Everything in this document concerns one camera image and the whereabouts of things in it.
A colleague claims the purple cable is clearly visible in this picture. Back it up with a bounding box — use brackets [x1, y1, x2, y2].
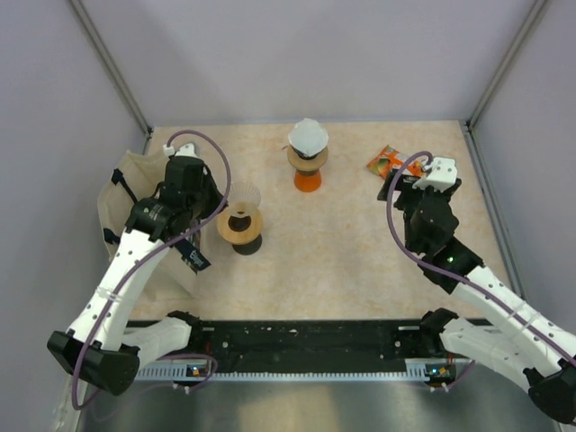
[386, 150, 576, 391]
[70, 130, 233, 411]

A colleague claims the orange glass carafe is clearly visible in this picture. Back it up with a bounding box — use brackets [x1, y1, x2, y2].
[294, 170, 322, 193]

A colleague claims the orange snack packet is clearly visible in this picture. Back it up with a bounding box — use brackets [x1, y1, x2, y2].
[366, 146, 424, 179]

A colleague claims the beige canvas tote bag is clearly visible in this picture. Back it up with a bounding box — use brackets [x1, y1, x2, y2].
[97, 150, 206, 300]

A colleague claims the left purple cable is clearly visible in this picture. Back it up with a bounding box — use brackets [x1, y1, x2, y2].
[70, 130, 233, 411]

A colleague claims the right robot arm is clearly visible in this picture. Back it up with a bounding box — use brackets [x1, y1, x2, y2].
[378, 167, 575, 425]

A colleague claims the aluminium frame rail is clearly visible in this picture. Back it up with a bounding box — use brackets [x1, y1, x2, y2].
[76, 326, 563, 383]

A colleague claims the dark glass carafe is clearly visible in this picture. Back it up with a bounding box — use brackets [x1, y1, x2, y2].
[232, 235, 263, 256]

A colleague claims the blue ribbed glass dripper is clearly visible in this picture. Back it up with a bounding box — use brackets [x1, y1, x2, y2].
[293, 149, 319, 160]

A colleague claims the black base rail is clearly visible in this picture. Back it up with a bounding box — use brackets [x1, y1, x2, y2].
[176, 319, 455, 374]

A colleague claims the wooden ring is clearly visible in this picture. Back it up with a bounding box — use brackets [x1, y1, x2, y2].
[287, 147, 329, 174]
[216, 209, 265, 247]

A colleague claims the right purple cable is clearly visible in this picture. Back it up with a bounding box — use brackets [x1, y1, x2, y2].
[386, 150, 576, 391]

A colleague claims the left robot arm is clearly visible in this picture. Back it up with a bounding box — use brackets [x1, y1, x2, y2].
[47, 156, 223, 396]

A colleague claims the clear ribbed glass dripper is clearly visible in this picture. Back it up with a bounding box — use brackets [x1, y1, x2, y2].
[228, 181, 261, 218]

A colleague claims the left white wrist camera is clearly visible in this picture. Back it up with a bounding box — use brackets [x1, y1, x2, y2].
[162, 141, 200, 158]

